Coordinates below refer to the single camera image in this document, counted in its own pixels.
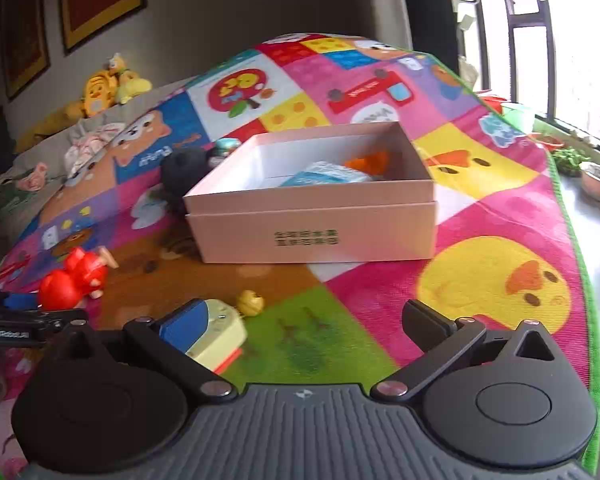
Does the small yellow bell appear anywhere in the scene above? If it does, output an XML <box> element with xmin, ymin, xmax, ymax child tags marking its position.
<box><xmin>236</xmin><ymin>290</ymin><xmax>265</xmax><ymax>318</ymax></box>

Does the red plastic toy figure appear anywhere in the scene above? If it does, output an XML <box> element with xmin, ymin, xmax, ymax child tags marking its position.
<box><xmin>38</xmin><ymin>246</ymin><xmax>119</xmax><ymax>312</ymax></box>

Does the black plush toy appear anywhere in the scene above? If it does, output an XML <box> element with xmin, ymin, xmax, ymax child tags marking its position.
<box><xmin>160</xmin><ymin>146</ymin><xmax>210</xmax><ymax>216</ymax></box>

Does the colourful cartoon play mat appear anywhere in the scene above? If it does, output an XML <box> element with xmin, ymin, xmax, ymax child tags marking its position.
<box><xmin>0</xmin><ymin>32</ymin><xmax>600</xmax><ymax>480</ymax></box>

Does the grey sofa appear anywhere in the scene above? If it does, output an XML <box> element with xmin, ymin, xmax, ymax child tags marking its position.
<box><xmin>0</xmin><ymin>80</ymin><xmax>184</xmax><ymax>261</ymax></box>

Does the pink rose plush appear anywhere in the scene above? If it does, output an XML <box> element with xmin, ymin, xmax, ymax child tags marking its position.
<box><xmin>16</xmin><ymin>162</ymin><xmax>47</xmax><ymax>193</ymax></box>

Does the pink cardboard box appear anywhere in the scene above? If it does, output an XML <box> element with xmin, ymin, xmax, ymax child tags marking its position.
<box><xmin>184</xmin><ymin>122</ymin><xmax>437</xmax><ymax>263</ymax></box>

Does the orange toy in box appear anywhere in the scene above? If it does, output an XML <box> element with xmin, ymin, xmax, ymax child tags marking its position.
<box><xmin>343</xmin><ymin>151</ymin><xmax>390</xmax><ymax>178</ymax></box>

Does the crumpled pink white cloth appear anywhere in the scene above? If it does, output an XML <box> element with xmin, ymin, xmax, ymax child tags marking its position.
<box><xmin>64</xmin><ymin>122</ymin><xmax>125</xmax><ymax>178</ymax></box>

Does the teal white small toy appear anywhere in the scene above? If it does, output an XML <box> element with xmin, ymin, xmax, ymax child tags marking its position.
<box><xmin>214</xmin><ymin>136</ymin><xmax>242</xmax><ymax>157</ymax></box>

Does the blue white tissue pack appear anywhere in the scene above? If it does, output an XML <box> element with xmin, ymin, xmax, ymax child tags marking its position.
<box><xmin>280</xmin><ymin>162</ymin><xmax>373</xmax><ymax>188</ymax></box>

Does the potted green plant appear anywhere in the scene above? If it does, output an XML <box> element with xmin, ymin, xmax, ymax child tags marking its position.
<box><xmin>552</xmin><ymin>148</ymin><xmax>590</xmax><ymax>178</ymax></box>

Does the red flower pot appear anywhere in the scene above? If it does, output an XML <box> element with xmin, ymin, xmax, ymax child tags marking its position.
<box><xmin>529</xmin><ymin>132</ymin><xmax>565</xmax><ymax>153</ymax></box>

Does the green plastic bucket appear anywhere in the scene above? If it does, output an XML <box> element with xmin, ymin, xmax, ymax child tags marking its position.
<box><xmin>501</xmin><ymin>102</ymin><xmax>535</xmax><ymax>134</ymax></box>

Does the red plastic bucket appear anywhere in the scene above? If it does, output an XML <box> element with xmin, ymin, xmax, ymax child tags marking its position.
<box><xmin>478</xmin><ymin>93</ymin><xmax>507</xmax><ymax>115</ymax></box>

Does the yellow tiger plush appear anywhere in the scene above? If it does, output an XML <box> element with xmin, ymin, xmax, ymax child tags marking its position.
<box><xmin>83</xmin><ymin>70</ymin><xmax>118</xmax><ymax>117</ymax></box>

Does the yellow green duck plush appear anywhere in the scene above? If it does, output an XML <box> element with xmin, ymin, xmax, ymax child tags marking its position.
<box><xmin>108</xmin><ymin>53</ymin><xmax>152</xmax><ymax>105</ymax></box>

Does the left red framed picture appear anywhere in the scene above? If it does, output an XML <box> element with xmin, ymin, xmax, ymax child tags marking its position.
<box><xmin>0</xmin><ymin>0</ymin><xmax>50</xmax><ymax>101</ymax></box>

